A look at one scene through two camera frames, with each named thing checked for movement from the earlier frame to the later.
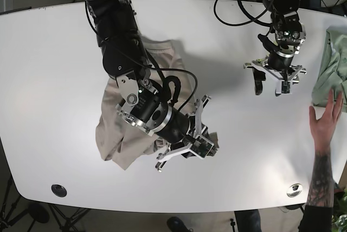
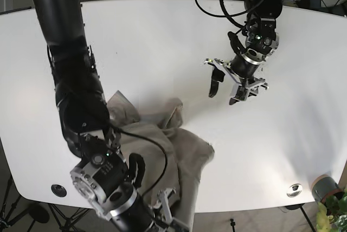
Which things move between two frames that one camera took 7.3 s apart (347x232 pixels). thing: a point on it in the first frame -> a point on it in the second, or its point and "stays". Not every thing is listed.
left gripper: [145, 108] -> [103, 180]
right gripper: [288, 43] -> [246, 64]
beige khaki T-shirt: [119, 140] -> [169, 158]
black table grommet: [59, 190] stays
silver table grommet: [294, 189] stays
